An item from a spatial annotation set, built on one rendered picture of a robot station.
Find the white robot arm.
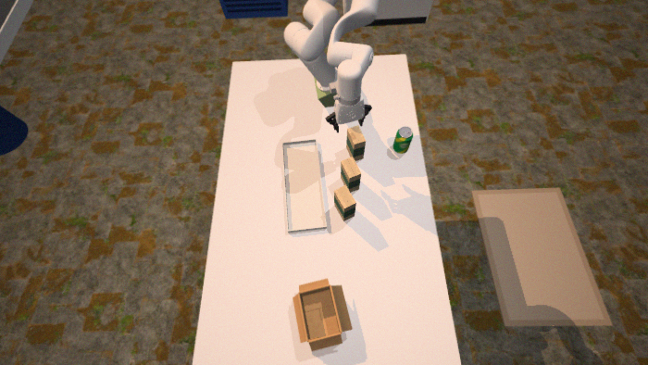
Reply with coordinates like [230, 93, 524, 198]
[284, 0, 380, 106]

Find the green soda can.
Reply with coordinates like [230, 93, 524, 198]
[393, 126, 414, 154]

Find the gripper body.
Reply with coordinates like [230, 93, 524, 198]
[334, 94, 365, 124]

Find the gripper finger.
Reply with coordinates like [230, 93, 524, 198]
[325, 111, 339, 133]
[358, 104, 372, 126]

